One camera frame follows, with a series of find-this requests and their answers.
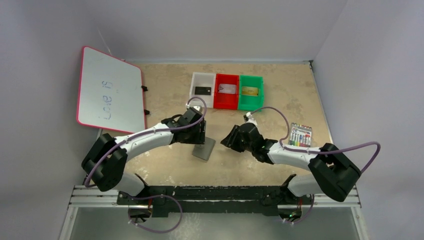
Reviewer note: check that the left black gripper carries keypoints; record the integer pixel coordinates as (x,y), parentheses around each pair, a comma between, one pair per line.
(200,133)

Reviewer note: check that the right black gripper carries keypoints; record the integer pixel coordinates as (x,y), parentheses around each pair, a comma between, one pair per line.
(236,136)

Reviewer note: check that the grey leather card holder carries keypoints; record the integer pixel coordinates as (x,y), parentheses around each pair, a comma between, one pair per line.
(204,151)

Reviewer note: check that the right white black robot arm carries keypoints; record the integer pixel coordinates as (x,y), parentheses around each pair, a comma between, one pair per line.
(331,173)

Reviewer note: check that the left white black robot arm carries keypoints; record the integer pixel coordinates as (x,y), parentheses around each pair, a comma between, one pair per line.
(106,160)

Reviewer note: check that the black credit card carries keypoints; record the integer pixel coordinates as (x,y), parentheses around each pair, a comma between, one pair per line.
(203,90)

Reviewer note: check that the silver pink credit card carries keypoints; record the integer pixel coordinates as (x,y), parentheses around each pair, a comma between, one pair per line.
(227,88)

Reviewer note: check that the gold credit card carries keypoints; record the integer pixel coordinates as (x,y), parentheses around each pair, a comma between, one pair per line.
(250,91)

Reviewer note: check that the red plastic bin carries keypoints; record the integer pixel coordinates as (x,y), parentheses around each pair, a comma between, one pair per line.
(226,101)

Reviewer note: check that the white plastic bin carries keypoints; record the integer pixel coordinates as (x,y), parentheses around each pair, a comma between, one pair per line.
(203,79)

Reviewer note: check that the green plastic bin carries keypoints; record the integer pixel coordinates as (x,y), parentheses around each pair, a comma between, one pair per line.
(248,103)

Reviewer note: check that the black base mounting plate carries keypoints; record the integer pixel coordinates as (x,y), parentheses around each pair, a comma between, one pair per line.
(268,200)

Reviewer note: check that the box of coloured markers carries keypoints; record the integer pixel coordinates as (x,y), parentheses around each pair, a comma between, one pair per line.
(300,135)

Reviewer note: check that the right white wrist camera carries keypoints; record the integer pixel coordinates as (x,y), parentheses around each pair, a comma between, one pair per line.
(248,118)

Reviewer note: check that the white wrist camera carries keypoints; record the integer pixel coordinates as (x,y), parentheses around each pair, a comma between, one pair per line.
(198,108)
(248,118)

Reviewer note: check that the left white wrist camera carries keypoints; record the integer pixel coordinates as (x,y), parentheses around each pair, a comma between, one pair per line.
(198,108)

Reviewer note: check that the white board with pink frame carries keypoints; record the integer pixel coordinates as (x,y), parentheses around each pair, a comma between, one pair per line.
(110,93)

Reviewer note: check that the aluminium frame rail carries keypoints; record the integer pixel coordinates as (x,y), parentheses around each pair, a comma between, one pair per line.
(92,197)

